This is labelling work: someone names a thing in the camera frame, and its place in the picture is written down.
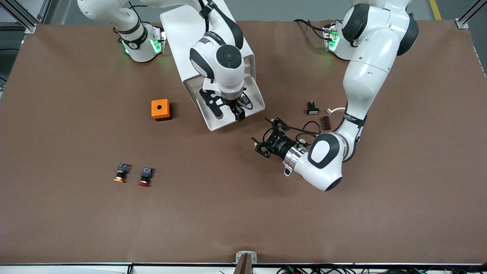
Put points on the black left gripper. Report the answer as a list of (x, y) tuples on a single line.
[(279, 146)]

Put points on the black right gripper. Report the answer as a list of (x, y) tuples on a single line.
[(233, 103)]

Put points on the beige lowest cabinet drawer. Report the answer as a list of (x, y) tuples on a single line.
[(228, 123)]

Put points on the green mushroom push button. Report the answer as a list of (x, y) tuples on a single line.
[(245, 100)]

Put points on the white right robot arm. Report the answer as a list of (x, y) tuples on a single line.
[(224, 57)]

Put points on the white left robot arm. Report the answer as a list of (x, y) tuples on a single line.
[(369, 76)]

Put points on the white flat push button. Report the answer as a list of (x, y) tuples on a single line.
[(312, 109)]

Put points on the white drawer cabinet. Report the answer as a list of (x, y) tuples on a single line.
[(180, 42)]

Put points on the red mushroom push button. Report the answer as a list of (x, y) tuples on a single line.
[(145, 177)]

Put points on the yellow mushroom push button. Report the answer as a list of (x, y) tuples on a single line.
[(121, 174)]

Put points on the small brown block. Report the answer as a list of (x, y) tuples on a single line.
[(326, 123)]

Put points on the white curved plastic arc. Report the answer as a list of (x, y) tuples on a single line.
[(336, 110)]

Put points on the orange button enclosure box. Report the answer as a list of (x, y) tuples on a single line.
[(159, 108)]

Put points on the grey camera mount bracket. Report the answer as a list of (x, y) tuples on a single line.
[(246, 258)]

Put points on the white table edge rail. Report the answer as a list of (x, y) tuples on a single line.
[(76, 268)]

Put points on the aluminium frame profile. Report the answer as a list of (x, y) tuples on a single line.
[(466, 17), (26, 17)]

